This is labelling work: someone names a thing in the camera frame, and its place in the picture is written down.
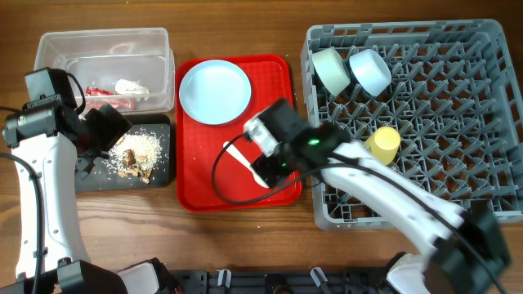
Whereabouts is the red strawberry cake wrapper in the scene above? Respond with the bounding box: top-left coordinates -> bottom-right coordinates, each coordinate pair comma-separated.
85,87 -> 136,111

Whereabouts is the white plastic spoon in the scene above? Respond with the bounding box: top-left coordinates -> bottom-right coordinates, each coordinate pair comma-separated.
223,141 -> 269,189

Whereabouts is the light blue plate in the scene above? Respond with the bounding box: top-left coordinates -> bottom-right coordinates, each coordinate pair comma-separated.
178,60 -> 252,125

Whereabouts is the yellow plastic cup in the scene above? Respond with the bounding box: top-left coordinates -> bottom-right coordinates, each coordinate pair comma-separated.
364,127 -> 401,165

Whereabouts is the mint green bowl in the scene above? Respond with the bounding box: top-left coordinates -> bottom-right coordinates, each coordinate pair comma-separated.
311,47 -> 351,96

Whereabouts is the light blue bowl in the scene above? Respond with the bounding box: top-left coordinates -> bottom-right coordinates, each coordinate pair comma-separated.
349,49 -> 392,96

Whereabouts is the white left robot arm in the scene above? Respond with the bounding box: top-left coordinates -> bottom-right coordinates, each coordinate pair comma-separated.
1,67 -> 185,294

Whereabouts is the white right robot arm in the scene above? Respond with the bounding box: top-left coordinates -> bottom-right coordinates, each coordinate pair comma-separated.
240,99 -> 512,293

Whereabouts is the grey dishwasher rack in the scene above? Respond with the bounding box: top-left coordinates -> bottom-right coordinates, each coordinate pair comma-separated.
301,20 -> 522,223

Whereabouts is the food scraps and rice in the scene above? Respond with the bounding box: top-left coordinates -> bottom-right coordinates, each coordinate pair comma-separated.
102,127 -> 168,185

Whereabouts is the white crumpled tissue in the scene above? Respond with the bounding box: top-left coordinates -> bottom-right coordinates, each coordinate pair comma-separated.
115,79 -> 150,100

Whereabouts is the black plastic tray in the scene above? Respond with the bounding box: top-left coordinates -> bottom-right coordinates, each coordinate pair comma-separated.
75,114 -> 174,192

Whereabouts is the red plastic tray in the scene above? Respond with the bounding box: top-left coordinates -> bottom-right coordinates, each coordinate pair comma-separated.
175,54 -> 302,212

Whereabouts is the clear plastic bin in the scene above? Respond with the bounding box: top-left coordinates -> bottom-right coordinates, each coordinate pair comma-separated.
34,28 -> 175,114

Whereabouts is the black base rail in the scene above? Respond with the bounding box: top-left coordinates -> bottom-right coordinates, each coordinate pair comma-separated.
171,267 -> 394,294

